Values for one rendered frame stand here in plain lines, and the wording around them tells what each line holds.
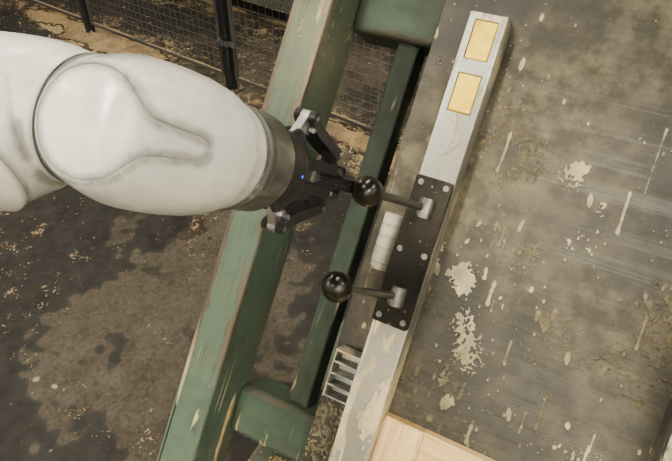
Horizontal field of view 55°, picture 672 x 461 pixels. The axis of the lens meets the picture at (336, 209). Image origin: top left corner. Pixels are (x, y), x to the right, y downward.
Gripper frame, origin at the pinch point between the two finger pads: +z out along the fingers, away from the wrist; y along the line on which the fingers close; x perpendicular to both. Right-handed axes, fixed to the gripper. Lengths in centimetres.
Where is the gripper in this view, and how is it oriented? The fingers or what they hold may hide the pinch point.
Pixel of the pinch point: (337, 182)
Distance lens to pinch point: 75.8
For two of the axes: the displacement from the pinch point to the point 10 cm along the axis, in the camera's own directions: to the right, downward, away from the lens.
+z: 3.7, 0.5, 9.3
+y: -3.0, 9.5, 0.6
